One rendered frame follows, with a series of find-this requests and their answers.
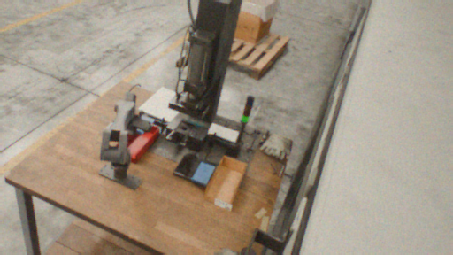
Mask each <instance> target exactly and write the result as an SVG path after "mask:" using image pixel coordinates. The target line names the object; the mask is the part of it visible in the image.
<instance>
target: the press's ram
mask: <svg viewBox="0 0 453 255"><path fill-rule="evenodd" d="M213 86H214V85H212V87H213ZM212 87H211V88H207V87H206V90H205V91H204V92H203V93H202V95H201V96H200V97H197V96H196V95H193V94H190V93H187V94H186V95H185V96H183V95H178V96H177V95H176V94H175V96H174V97H173V99H172V100H171V101H170V102H169V106H168V108H171V109H173V110H175V111H177V112H181V113H184V114H187V115H189V116H192V117H194V118H197V119H199V120H201V119H202V118H203V116H204V115H205V114H206V113H207V111H208V110H209V106H210V105H209V104H206V103H204V102H202V101H203V100H204V98H205V97H206V96H207V94H208V93H209V92H210V90H211V89H212Z"/></svg>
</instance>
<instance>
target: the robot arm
mask: <svg viewBox="0 0 453 255"><path fill-rule="evenodd" d="M136 98H137V96H136V95H135V94H134V92H129V91H127V93H126V94H125V96H124V100H123V101H120V100H119V102H118V103H115V105H114V111H115V112H116V113H117V116H116V119H115V120H114V123H113V124H112V126H111V127H110V128H109V129H107V128H104V130H103V132H102V141H101V152H100V161H107V162H111V165H108V164H104V165H103V166H102V167H101V168H100V170H99V171H98V175H100V176H103V177H104V178H106V179H108V180H110V179H111V180H113V181H115V182H118V183H120V184H122V185H124V186H126V187H128V188H130V189H133V190H136V189H137V188H138V187H139V185H140V184H141V183H142V178H140V177H136V176H133V175H131V174H128V173H127V169H128V168H129V165H130V160H131V152H130V150H128V149H127V145H128V135H134V134H135V132H136V131H137V129H140V130H142V131H144V132H145V133H149V132H150V131H151V129H152V122H150V121H147V120H144V119H142V116H141V115H139V114H136V113H135V109H136V108H135V102H136ZM109 142H116V143H119V146H112V145H109Z"/></svg>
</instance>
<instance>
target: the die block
mask: <svg viewBox="0 0 453 255"><path fill-rule="evenodd" d="M171 133H172V130H170V129H166V131H165V140H166V141H168V142H171V143H177V142H178V140H179V139H180V137H183V138H184V137H185V136H184V135H181V134H178V133H176V132H175V135H174V136H173V138H172V139H171V141H170V140H167V139H166V137H167V136H168V135H169V134H171ZM207 135H208V133H207ZM207 135H206V137H205V138H204V139H203V141H202V142H198V141H197V140H195V139H192V138H190V137H189V138H188V140H189V146H188V149H189V150H191V151H197V152H200V151H201V150H202V148H203V147H204V145H205V144H206V141H207Z"/></svg>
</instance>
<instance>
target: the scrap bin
mask: <svg viewBox="0 0 453 255"><path fill-rule="evenodd" d="M158 133H159V127H155V126H152V129H151V131H150V132H149V133H145V132H144V133H143V134H142V135H139V134H136V133H135V134H134V135H128V145H127V149H128V150H130V152H131V160H130V162H131V163H134V164H136V163H137V162H138V160H139V159H140V158H141V157H142V155H143V154H144V153H145V152H146V151H147V150H148V149H149V148H150V146H151V145H152V144H153V142H154V141H155V140H156V139H157V137H158Z"/></svg>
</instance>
